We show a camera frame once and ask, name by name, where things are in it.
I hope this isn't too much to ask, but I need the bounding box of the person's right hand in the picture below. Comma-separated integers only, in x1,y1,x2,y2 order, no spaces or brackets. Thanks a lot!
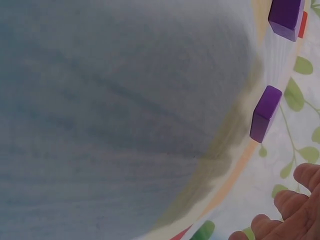
228,163,320,240

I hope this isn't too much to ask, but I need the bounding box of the green block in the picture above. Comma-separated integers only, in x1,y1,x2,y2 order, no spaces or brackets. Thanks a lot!
190,219,216,240

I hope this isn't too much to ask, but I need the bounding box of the small purple block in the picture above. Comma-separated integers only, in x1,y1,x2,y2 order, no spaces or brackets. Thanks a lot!
249,85,283,144

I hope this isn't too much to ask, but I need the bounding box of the red block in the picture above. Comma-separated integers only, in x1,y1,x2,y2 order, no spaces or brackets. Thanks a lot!
297,11,309,39

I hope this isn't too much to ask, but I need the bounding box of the large purple block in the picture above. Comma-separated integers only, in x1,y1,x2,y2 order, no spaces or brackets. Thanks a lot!
267,0,306,43

